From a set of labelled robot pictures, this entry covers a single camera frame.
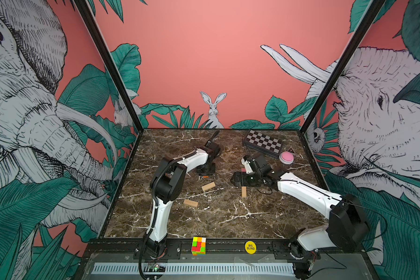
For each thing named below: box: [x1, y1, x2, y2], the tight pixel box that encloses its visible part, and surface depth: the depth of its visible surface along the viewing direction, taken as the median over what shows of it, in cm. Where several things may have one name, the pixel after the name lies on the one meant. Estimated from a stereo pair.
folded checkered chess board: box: [243, 129, 283, 159], surface depth 113 cm
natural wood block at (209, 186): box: [201, 181, 216, 192], surface depth 95 cm
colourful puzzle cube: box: [191, 236, 207, 257], surface depth 72 cm
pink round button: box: [278, 151, 294, 165], surface depth 106 cm
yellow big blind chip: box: [244, 240, 257, 255], surface depth 76 cm
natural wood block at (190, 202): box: [183, 198, 199, 207], surface depth 89 cm
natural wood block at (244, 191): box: [241, 186, 247, 198], surface depth 94 cm
